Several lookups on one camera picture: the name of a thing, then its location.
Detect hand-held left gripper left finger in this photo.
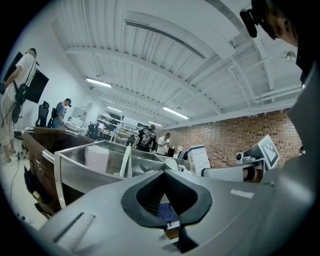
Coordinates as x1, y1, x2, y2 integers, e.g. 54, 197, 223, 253
37, 169, 181, 256

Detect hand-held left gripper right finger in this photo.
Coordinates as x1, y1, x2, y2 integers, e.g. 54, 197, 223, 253
159, 169, 276, 254

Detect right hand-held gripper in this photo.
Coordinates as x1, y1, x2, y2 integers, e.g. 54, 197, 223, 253
200, 134, 281, 184

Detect small white carton box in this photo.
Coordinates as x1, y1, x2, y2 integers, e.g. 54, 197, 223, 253
187, 145, 211, 176

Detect small dark blue pouch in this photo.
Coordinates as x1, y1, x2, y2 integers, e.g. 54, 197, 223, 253
158, 202, 182, 231

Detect steel service cart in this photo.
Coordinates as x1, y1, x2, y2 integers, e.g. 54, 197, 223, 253
21, 126, 194, 217

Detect white mug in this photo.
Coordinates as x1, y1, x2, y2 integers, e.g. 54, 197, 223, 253
84, 145, 111, 175

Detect white storage shelving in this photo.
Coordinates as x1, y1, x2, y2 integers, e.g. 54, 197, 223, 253
96, 113, 141, 144

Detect white desk black legs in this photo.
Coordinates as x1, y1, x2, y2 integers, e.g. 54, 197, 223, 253
62, 121, 86, 134

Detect black office chair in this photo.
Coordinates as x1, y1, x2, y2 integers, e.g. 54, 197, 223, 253
35, 100, 50, 129

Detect person's head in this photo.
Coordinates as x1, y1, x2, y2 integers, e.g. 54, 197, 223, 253
259, 0, 302, 48

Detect white ceiling air duct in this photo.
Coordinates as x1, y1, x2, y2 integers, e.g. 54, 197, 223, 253
123, 10, 239, 60

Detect black wall monitor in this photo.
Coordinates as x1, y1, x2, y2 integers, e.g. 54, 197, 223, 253
4, 51, 50, 104

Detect black head camera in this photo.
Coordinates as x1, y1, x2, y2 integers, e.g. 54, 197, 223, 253
239, 8, 259, 39

